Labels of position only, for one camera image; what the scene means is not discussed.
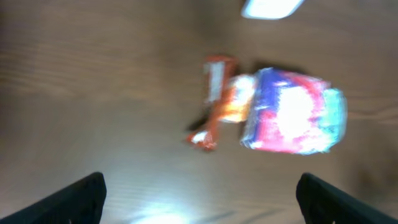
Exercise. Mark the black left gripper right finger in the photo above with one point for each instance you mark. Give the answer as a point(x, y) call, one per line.
point(322, 203)

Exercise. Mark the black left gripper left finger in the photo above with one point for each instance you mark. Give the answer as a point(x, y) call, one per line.
point(79, 203)

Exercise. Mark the teal snack packet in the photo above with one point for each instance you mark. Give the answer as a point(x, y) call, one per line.
point(333, 121)

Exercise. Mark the red purple noodle packet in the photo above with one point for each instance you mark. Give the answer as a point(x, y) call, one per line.
point(285, 113)

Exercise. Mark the small orange yellow packet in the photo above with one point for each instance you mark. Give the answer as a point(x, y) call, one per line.
point(240, 92)

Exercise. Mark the orange snack bar wrapper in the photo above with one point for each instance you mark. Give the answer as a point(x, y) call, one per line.
point(217, 70)

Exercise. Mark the white barcode scanner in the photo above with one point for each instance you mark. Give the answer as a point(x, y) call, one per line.
point(269, 9)

